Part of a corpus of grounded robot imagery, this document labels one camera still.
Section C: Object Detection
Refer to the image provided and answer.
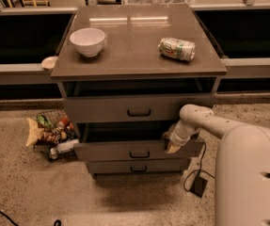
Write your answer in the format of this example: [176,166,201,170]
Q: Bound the black foot pedal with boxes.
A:
[189,172,208,198]

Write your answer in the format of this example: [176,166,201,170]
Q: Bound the grey bottom drawer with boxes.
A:
[86,158,191,174]

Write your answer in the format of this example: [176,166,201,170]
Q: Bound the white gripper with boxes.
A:
[161,123,191,153]

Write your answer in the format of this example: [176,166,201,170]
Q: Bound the grey top drawer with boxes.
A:
[62,94,214,123]

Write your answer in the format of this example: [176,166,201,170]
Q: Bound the grey drawer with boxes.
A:
[74,121,204,162]
[86,158,191,174]
[62,94,214,123]

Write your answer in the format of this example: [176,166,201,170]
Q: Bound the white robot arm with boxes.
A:
[164,105,270,226]

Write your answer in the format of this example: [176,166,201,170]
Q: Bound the black floor cable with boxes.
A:
[183,139,216,193]

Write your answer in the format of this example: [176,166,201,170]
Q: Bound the yellow chip bag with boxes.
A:
[26,118,44,147]

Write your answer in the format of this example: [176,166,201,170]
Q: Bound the black wire basket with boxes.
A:
[33,110,78,161]

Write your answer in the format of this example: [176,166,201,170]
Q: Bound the red capped bottle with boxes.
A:
[56,117,70,130]

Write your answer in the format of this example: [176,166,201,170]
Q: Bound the white plastic bottle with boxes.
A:
[56,139,79,153]

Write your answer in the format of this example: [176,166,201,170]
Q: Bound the white ceramic bowl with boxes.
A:
[70,28,105,57]

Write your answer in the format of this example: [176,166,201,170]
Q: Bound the grey drawer cabinet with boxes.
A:
[50,3,229,180]

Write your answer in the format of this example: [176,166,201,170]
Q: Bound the crushed green white can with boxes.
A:
[158,38,196,61]

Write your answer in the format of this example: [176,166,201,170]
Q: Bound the green snack packet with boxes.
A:
[37,114,53,129]

